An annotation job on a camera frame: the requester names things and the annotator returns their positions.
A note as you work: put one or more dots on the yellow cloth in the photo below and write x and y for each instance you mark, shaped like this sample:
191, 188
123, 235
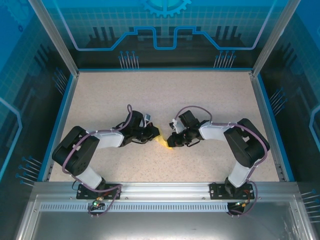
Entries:
163, 143

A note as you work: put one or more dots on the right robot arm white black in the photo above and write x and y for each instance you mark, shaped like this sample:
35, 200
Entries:
215, 131

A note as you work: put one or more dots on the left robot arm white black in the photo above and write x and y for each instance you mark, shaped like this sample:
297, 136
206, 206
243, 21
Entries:
110, 140

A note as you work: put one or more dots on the sheet metal tray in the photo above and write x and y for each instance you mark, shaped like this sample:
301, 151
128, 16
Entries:
162, 227

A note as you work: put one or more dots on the blue printed gear panel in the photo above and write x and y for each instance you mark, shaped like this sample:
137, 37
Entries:
162, 15

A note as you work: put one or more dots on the blue printed side panel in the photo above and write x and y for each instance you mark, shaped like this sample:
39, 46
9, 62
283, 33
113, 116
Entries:
300, 87
20, 87

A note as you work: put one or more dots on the aluminium cross rail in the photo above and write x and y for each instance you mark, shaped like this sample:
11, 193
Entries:
165, 190

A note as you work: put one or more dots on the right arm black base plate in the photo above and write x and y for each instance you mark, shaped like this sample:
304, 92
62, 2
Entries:
216, 191

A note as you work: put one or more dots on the aluminium side rail blue trim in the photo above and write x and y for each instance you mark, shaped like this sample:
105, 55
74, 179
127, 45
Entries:
261, 100
68, 100

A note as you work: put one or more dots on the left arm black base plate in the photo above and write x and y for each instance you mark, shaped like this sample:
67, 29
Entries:
83, 193

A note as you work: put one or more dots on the aluminium frame post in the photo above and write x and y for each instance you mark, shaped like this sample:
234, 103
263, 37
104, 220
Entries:
272, 42
57, 42

